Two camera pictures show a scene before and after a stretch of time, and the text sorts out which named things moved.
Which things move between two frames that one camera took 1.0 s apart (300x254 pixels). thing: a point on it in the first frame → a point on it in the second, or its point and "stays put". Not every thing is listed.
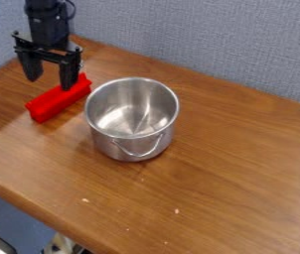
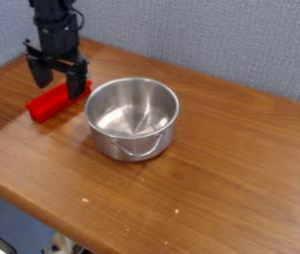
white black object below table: x=60 y=244 stays put
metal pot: x=131 y=112 stays put
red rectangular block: x=56 y=98 stays put
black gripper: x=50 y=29 → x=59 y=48
